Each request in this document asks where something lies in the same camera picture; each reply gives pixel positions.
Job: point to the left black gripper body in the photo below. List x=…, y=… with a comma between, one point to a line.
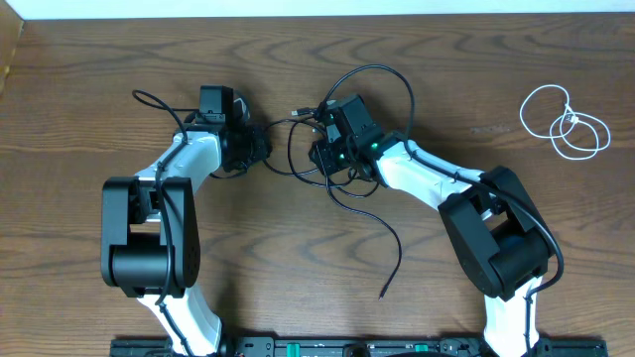
x=258, y=149

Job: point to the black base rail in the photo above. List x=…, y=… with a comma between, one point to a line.
x=452, y=346

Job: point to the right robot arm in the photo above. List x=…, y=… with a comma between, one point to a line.
x=501, y=242

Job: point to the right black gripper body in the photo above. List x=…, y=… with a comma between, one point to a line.
x=336, y=156

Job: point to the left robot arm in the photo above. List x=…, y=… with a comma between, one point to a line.
x=150, y=247

